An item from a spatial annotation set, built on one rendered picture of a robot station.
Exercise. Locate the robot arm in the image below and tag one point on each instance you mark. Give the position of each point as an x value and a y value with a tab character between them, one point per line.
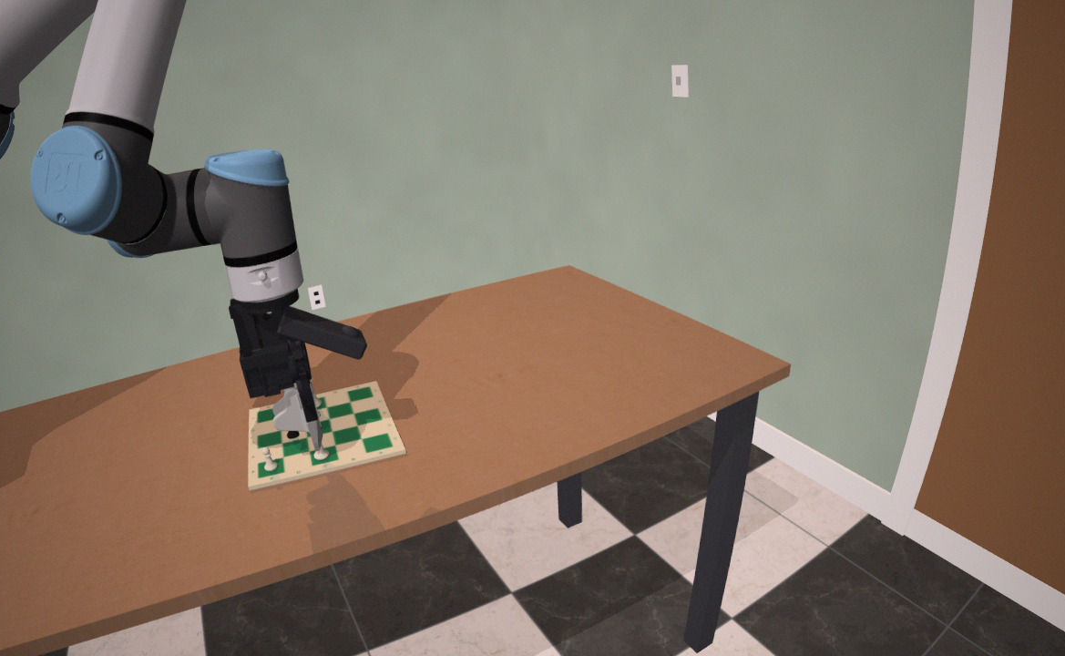
92	177

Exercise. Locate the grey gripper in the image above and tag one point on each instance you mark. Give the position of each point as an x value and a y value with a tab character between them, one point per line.
271	362

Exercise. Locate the green and cream chessboard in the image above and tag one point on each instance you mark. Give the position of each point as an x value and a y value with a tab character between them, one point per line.
357	429

